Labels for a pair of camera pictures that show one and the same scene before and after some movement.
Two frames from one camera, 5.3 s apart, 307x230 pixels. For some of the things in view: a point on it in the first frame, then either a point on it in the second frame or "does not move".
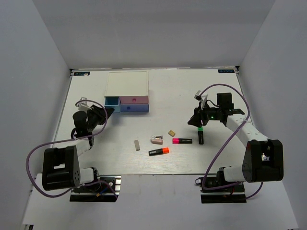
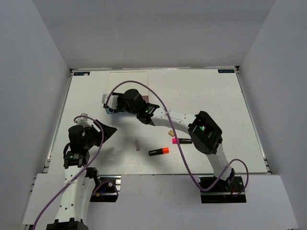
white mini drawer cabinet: [127, 91] does not move
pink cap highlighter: [176, 141] does not move
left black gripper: [98, 111] -> [108, 131]
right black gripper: [195, 120] -> [120, 98]
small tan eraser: [171, 133] does not move
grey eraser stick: [137, 145] does not move
